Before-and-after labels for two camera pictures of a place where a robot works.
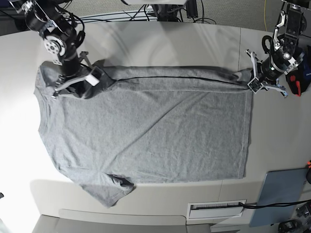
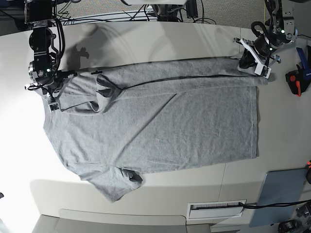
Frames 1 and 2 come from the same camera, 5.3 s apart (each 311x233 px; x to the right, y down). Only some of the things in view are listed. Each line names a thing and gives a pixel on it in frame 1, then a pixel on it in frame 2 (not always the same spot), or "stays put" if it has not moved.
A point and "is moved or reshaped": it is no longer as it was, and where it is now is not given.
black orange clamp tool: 297,81 stays put
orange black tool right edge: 308,172 stays put
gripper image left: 75,67 -> 53,88
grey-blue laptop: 280,187 stays put
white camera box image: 94,78 -> 53,107
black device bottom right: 289,226 stays put
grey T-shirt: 129,125 is moved or reshaped
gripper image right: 267,73 -> 260,51
